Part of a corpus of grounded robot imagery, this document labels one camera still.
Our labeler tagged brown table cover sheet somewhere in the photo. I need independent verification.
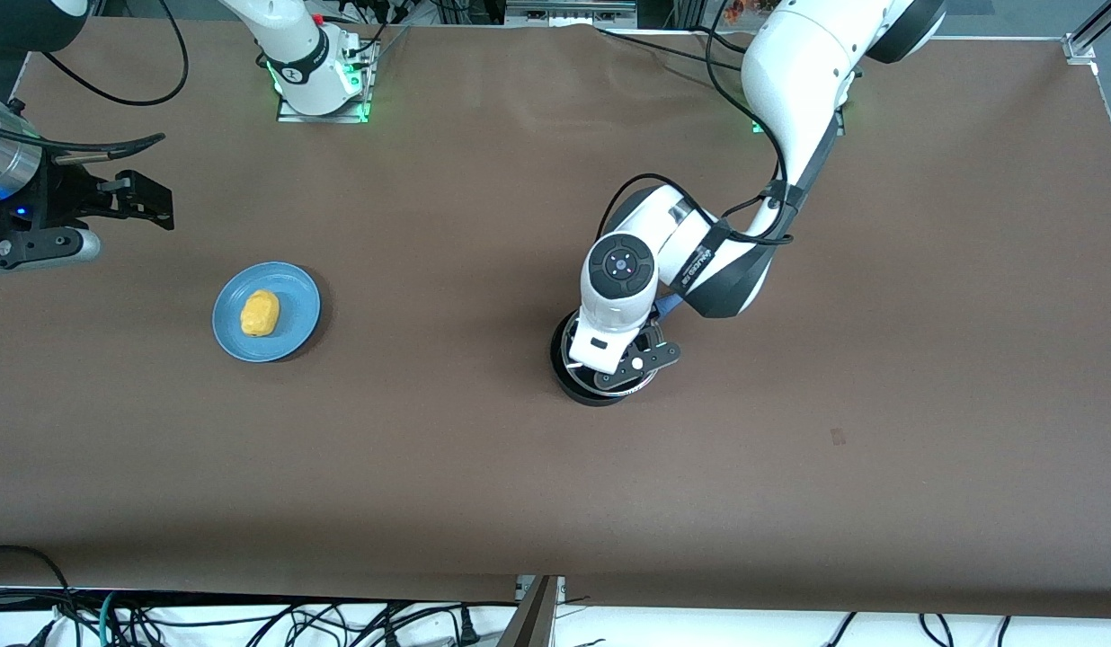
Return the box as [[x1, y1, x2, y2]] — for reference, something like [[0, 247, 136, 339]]
[[0, 18, 1111, 621]]

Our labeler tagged grey device box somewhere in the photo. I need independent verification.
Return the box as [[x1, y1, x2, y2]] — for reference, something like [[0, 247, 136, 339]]
[[504, 0, 637, 28]]

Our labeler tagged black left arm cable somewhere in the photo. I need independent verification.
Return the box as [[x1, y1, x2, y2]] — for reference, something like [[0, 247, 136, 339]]
[[599, 0, 797, 248]]

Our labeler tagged yellow potato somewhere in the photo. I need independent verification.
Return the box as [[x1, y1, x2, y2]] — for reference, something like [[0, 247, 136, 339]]
[[240, 289, 280, 338]]

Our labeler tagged blue round plate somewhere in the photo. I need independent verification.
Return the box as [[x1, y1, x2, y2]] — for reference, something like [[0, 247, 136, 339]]
[[212, 261, 323, 363]]

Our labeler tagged black pot with blue handle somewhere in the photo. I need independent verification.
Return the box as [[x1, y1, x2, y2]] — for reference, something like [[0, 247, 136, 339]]
[[549, 301, 684, 408]]

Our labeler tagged aluminium frame profile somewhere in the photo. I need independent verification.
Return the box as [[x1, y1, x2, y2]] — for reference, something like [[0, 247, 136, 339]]
[[1068, 0, 1111, 46]]

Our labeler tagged black cable on table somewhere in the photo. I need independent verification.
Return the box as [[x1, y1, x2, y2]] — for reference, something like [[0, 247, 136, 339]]
[[594, 25, 754, 73]]

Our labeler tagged aluminium profile post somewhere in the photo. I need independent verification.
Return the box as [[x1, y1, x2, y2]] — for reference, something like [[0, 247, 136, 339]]
[[497, 575, 567, 647]]

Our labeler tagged thick black floor cable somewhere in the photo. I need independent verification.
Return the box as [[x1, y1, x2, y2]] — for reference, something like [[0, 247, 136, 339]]
[[0, 544, 82, 647]]

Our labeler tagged glass lid with blue knob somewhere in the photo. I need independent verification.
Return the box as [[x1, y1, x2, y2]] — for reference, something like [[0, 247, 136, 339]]
[[561, 313, 661, 397]]

